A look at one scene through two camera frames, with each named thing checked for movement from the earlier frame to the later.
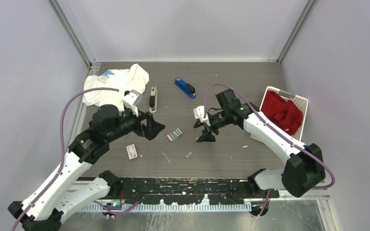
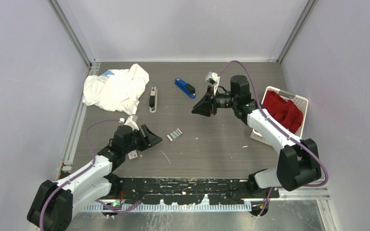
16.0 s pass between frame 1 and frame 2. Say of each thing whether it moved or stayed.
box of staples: stayed
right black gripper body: moved
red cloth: stayed
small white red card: stayed
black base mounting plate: stayed
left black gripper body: moved
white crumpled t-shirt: stayed
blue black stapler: stayed
